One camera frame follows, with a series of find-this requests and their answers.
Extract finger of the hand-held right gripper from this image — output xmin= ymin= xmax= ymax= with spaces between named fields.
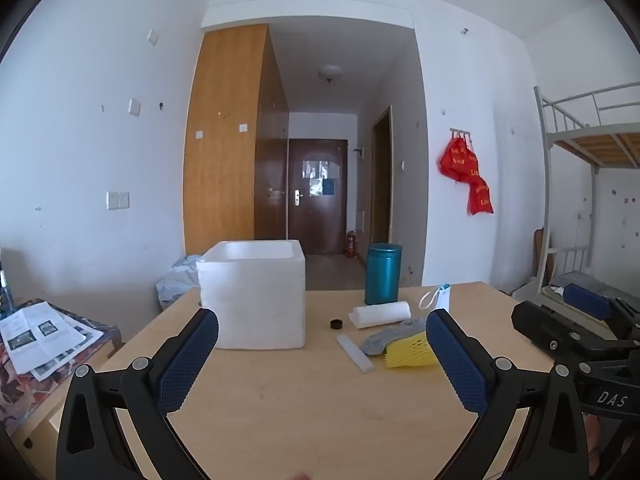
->
xmin=511 ymin=301 xmax=613 ymax=358
xmin=562 ymin=284 xmax=640 ymax=341

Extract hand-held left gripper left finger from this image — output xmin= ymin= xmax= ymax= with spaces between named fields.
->
xmin=56 ymin=307 xmax=221 ymax=480

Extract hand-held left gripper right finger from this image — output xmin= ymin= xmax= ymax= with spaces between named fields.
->
xmin=425 ymin=308 xmax=591 ymax=480

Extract yellow foam net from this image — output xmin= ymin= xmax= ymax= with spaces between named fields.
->
xmin=384 ymin=331 xmax=437 ymax=369

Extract blue face mask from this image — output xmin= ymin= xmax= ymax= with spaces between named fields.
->
xmin=418 ymin=283 xmax=451 ymax=313

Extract grey cloth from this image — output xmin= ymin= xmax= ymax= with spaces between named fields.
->
xmin=359 ymin=318 xmax=427 ymax=357

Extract white paper towel roll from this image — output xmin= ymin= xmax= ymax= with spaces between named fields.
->
xmin=348 ymin=300 xmax=412 ymax=330

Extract white foam box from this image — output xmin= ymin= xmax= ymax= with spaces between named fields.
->
xmin=196 ymin=240 xmax=307 ymax=351

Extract white foam strip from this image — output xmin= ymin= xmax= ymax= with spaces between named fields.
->
xmin=336 ymin=333 xmax=376 ymax=374

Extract grey bunk bedding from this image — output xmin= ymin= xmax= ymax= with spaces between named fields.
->
xmin=542 ymin=270 xmax=640 ymax=321

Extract leaning wooden boards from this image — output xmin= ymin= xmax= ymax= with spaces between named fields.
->
xmin=532 ymin=227 xmax=556 ymax=306

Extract light blue cloth bundle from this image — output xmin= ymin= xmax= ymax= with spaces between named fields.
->
xmin=156 ymin=254 xmax=206 ymax=311

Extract teal metal canister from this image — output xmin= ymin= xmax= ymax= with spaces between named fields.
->
xmin=364 ymin=243 xmax=404 ymax=306

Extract stack of newspapers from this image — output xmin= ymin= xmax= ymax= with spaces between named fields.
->
xmin=0 ymin=300 xmax=101 ymax=381

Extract red plastic bag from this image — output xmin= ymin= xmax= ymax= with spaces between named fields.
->
xmin=439 ymin=136 xmax=481 ymax=181
xmin=467 ymin=175 xmax=494 ymax=216

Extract metal bunk bed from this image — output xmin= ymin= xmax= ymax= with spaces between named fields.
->
xmin=533 ymin=81 xmax=640 ymax=311

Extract patterned table cloth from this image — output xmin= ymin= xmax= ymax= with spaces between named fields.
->
xmin=0 ymin=297 xmax=121 ymax=436

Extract brown side door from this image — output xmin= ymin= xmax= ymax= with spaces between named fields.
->
xmin=371 ymin=105 xmax=394 ymax=248

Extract dark brown entrance door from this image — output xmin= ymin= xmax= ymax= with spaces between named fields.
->
xmin=286 ymin=139 xmax=349 ymax=256

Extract wooden wardrobe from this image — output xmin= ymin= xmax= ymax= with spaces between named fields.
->
xmin=182 ymin=24 xmax=290 ymax=256

